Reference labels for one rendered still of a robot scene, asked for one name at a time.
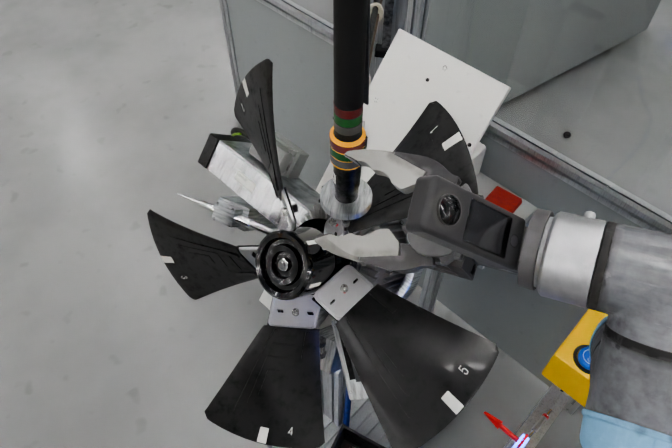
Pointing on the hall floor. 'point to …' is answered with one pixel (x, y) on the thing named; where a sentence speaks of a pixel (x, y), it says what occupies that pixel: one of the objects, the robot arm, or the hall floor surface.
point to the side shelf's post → (430, 289)
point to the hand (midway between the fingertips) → (336, 196)
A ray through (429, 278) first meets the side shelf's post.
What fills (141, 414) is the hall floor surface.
